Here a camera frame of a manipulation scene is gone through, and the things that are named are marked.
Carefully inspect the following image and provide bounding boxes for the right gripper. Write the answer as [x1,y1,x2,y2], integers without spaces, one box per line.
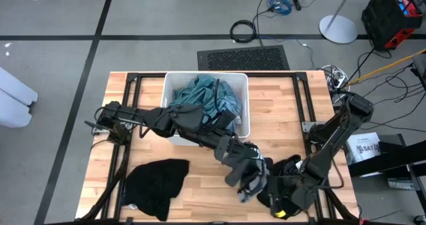
[288,166,330,212]

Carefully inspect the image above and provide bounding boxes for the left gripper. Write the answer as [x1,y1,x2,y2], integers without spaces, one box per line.
[214,134,264,166]

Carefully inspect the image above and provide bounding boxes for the grey shorts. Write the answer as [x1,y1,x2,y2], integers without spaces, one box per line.
[223,150,271,204]

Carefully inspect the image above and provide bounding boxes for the blue striped shirt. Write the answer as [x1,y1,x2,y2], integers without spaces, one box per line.
[199,85,243,133]

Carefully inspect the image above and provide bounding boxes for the teal dotted shirt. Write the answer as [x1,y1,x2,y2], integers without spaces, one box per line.
[169,74,221,119]

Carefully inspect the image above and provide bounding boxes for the white plastic laundry basket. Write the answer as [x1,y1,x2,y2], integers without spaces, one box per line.
[160,71,250,146]

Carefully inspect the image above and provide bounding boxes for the black garment with white label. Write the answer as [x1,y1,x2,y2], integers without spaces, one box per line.
[256,154,320,219]

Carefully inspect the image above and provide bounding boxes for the white printed cardboard box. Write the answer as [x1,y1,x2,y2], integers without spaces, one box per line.
[344,132,382,164]

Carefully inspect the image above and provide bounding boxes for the black perforated floor mat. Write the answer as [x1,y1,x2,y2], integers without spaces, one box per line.
[197,45,291,71]

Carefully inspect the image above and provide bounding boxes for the plain black garment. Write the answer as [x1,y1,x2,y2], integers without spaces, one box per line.
[121,158,190,222]

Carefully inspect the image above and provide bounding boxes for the black desk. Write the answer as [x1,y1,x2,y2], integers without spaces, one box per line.
[347,134,426,199]

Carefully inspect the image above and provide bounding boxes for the grey bag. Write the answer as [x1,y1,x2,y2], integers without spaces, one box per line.
[387,178,415,191]

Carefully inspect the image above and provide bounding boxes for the white round stand base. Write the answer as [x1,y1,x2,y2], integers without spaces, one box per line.
[319,0,359,45]

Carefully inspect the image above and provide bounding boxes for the red and black equipment case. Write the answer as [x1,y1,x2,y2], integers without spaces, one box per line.
[361,0,424,51]

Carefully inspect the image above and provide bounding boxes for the white plastic container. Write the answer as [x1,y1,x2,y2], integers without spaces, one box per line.
[0,90,33,128]
[0,67,39,107]

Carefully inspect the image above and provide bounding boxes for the black aluminium table frame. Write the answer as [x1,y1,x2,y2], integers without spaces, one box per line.
[79,71,360,225]

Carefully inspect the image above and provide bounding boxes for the black floor cable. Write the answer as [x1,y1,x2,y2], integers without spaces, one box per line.
[349,47,393,81]
[362,91,426,134]

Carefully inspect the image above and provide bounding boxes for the black cable coil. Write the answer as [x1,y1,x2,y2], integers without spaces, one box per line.
[230,19,258,43]

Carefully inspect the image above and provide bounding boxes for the yellow cable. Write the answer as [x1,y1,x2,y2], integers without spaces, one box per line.
[349,49,426,85]

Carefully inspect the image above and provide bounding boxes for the blue cable coil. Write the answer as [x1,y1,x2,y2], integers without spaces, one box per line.
[266,0,294,16]

